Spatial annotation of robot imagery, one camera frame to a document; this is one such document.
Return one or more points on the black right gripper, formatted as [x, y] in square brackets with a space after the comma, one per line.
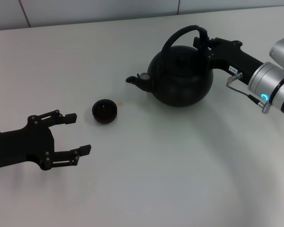
[234, 56]

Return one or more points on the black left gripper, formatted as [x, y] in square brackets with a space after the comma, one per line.
[26, 144]

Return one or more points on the dark small teacup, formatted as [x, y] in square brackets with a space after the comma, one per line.
[104, 111]

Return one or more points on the black round teapot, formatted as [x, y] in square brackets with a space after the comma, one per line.
[182, 82]

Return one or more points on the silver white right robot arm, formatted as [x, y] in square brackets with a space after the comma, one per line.
[267, 80]

